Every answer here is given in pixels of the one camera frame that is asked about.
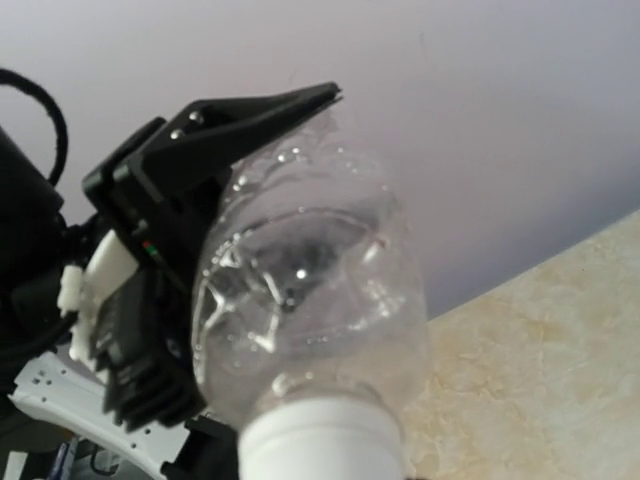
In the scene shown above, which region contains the blue white cap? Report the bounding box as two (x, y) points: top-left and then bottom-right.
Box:
(238, 397), (406, 480)

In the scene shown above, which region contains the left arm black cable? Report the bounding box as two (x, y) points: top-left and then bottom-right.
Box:
(0, 67), (69, 186)

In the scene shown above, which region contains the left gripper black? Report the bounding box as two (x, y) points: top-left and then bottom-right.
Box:
(80, 80), (345, 391)

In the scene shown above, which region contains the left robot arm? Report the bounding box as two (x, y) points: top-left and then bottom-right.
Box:
(1, 70), (340, 479)

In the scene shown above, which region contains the clear bottle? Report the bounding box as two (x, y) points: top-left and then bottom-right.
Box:
(192, 110), (429, 428)

